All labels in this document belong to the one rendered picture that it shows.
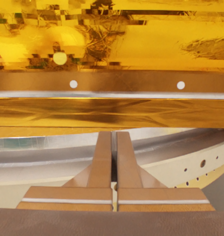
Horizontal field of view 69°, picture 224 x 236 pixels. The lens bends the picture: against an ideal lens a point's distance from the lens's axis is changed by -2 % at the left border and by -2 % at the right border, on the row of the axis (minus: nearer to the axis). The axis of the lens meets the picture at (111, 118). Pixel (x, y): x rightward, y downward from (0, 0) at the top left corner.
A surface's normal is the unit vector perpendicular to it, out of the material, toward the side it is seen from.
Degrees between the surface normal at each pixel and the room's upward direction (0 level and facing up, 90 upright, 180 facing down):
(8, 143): 90
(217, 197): 62
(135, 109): 90
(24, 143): 90
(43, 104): 90
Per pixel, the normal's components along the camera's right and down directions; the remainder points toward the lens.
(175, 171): 0.39, 0.25
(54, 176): 0.01, -0.96
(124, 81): 0.00, 0.28
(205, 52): -0.01, 0.78
